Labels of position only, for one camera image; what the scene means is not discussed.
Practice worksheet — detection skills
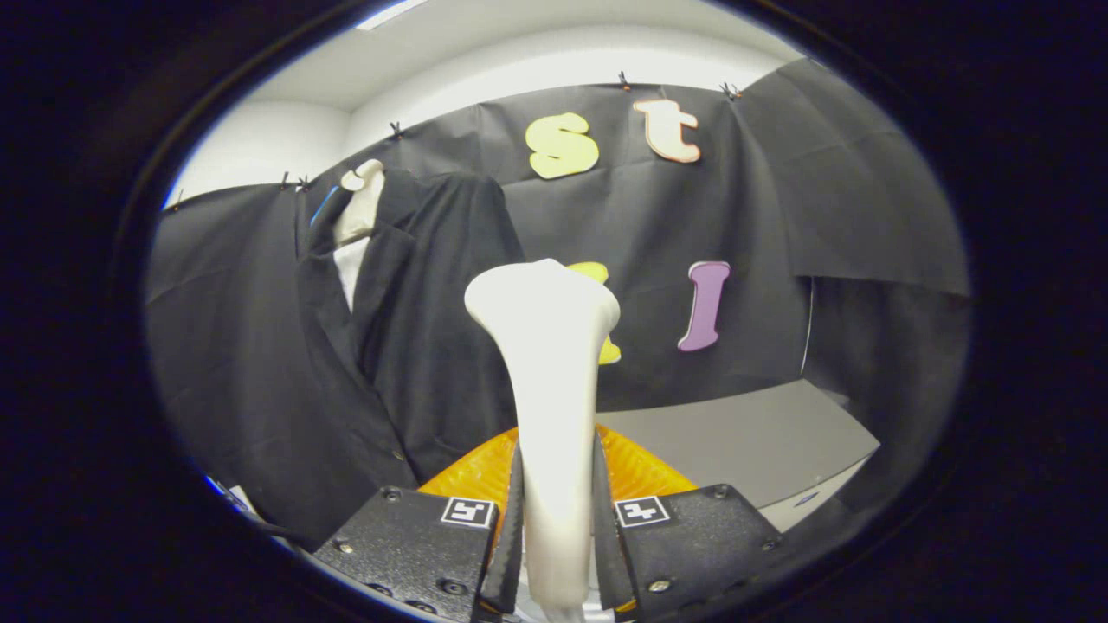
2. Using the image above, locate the white garment steamer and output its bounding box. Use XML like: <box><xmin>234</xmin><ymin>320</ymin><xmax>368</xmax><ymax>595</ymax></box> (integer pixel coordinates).
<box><xmin>464</xmin><ymin>258</ymin><xmax>622</xmax><ymax>623</ymax></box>

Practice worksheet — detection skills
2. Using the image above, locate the cream plastic hanger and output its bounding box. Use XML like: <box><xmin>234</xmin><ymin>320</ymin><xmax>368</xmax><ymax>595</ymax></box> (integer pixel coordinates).
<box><xmin>333</xmin><ymin>158</ymin><xmax>386</xmax><ymax>247</ymax></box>

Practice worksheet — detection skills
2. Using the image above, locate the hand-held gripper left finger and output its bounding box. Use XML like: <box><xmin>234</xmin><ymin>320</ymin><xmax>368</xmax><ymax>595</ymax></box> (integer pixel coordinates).
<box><xmin>312</xmin><ymin>428</ymin><xmax>525</xmax><ymax>622</ymax></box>

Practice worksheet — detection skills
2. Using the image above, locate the beige cabinet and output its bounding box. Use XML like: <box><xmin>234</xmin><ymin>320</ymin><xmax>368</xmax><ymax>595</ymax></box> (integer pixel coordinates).
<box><xmin>596</xmin><ymin>378</ymin><xmax>881</xmax><ymax>533</ymax></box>

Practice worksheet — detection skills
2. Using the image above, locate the black backdrop cloth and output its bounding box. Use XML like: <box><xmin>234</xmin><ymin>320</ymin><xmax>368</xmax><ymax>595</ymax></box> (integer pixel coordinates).
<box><xmin>145</xmin><ymin>59</ymin><xmax>970</xmax><ymax>555</ymax></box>

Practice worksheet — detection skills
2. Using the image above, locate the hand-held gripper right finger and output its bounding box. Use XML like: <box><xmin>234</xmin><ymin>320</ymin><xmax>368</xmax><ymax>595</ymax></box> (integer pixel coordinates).
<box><xmin>593</xmin><ymin>424</ymin><xmax>784</xmax><ymax>622</ymax></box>

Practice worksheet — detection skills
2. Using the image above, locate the black jacket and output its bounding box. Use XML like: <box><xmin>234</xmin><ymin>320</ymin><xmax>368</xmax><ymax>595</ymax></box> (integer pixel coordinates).
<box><xmin>294</xmin><ymin>169</ymin><xmax>527</xmax><ymax>550</ymax></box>

